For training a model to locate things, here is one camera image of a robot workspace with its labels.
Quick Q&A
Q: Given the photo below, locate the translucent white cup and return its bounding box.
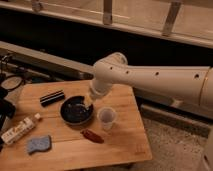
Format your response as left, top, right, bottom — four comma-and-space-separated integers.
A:
97, 107, 117, 130

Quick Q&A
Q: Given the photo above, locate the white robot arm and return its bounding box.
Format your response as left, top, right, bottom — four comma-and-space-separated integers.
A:
84, 52, 213, 112

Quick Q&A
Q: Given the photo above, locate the dark ceramic bowl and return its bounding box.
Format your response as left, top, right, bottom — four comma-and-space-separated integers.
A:
60, 96, 94, 125

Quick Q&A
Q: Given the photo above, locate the black striped rectangular case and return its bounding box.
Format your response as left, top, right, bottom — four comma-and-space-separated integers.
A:
40, 90, 65, 107

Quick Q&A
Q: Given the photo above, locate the red-brown packet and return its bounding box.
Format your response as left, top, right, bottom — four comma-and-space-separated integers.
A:
81, 129, 104, 143

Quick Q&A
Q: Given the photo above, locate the wooden board table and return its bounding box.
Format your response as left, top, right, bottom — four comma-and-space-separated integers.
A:
0, 81, 152, 171

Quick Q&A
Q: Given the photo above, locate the blue sponge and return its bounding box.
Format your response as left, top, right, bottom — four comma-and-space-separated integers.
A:
27, 135, 52, 155

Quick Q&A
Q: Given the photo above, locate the round framed mirror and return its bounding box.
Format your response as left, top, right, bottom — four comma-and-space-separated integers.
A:
1, 75, 23, 91

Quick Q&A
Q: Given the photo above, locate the black object at left edge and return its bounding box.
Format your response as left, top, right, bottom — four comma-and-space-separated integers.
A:
0, 99, 16, 131

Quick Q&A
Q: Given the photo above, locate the metal window rail frame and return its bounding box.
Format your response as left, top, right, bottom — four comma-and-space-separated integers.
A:
0, 0, 213, 49

